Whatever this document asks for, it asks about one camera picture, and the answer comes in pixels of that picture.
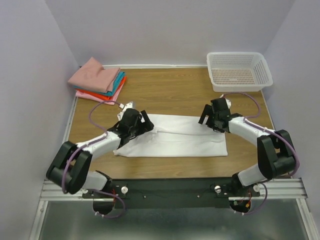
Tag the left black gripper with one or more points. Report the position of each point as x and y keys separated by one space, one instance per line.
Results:
x=145 y=126

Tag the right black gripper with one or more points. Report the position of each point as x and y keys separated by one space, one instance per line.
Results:
x=208 y=110

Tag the white t shirt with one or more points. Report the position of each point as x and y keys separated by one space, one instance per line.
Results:
x=176 y=136

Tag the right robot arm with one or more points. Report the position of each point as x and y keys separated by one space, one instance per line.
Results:
x=276 y=155

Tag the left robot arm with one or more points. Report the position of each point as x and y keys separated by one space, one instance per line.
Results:
x=70 y=167

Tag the orange folded shirt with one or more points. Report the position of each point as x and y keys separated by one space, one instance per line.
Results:
x=105 y=97

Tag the white plastic basket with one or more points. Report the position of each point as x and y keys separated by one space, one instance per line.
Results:
x=238 y=71

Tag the teal folded shirt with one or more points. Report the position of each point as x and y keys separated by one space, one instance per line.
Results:
x=116 y=84

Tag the light pink folded shirt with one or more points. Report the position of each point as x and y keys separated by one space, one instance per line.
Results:
x=88 y=97

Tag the dusty pink folded shirt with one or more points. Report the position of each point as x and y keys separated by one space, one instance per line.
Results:
x=94 y=77

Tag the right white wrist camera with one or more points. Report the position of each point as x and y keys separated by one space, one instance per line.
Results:
x=228 y=102

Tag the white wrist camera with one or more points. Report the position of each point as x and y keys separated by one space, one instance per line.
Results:
x=228 y=102
x=129 y=105

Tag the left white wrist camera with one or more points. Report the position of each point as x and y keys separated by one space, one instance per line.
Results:
x=129 y=105

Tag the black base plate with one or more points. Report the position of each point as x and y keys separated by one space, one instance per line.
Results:
x=172 y=193

